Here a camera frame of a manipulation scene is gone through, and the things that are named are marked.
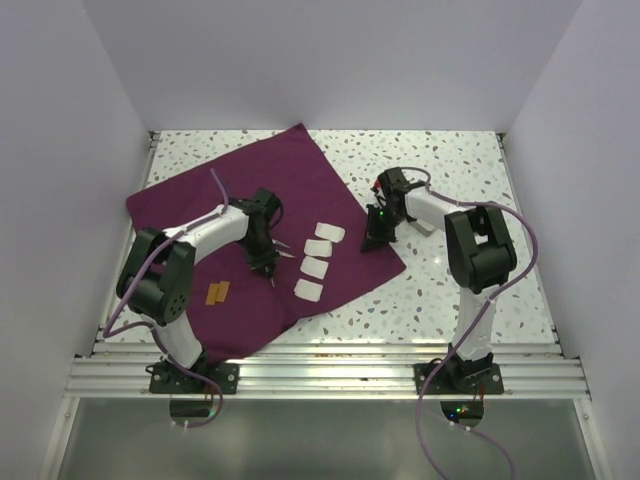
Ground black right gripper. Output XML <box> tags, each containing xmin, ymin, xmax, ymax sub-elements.
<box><xmin>363</xmin><ymin>203</ymin><xmax>407</xmax><ymax>253</ymax></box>

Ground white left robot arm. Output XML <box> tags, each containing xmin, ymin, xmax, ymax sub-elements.
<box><xmin>103</xmin><ymin>188</ymin><xmax>283</xmax><ymax>393</ymax></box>

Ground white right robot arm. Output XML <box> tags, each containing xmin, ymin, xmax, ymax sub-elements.
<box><xmin>360</xmin><ymin>167</ymin><xmax>517</xmax><ymax>393</ymax></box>

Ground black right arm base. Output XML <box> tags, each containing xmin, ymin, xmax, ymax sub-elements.
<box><xmin>425</xmin><ymin>354</ymin><xmax>505</xmax><ymax>395</ymax></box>

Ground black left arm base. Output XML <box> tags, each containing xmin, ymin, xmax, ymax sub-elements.
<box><xmin>145</xmin><ymin>355</ymin><xmax>240</xmax><ymax>395</ymax></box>

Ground white gauze pad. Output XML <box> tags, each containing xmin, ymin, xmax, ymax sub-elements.
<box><xmin>300</xmin><ymin>256</ymin><xmax>329</xmax><ymax>280</ymax></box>
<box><xmin>294</xmin><ymin>279</ymin><xmax>323</xmax><ymax>302</ymax></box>
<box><xmin>304</xmin><ymin>239</ymin><xmax>333</xmax><ymax>258</ymax></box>
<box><xmin>315</xmin><ymin>222</ymin><xmax>346</xmax><ymax>243</ymax></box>

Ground steel instrument tray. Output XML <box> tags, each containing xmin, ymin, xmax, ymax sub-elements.
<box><xmin>412</xmin><ymin>220</ymin><xmax>436</xmax><ymax>237</ymax></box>

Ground purple cloth mat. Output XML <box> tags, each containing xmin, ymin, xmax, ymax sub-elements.
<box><xmin>116</xmin><ymin>125</ymin><xmax>405</xmax><ymax>367</ymax></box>

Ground orange adhesive bandage strips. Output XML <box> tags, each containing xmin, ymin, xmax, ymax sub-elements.
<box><xmin>205</xmin><ymin>281</ymin><xmax>230</xmax><ymax>306</ymax></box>

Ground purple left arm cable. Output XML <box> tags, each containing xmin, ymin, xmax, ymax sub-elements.
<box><xmin>102</xmin><ymin>168</ymin><xmax>234</xmax><ymax>430</ymax></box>

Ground aluminium rail frame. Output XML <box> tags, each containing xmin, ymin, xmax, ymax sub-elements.
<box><xmin>64</xmin><ymin>130</ymin><xmax>594</xmax><ymax>401</ymax></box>

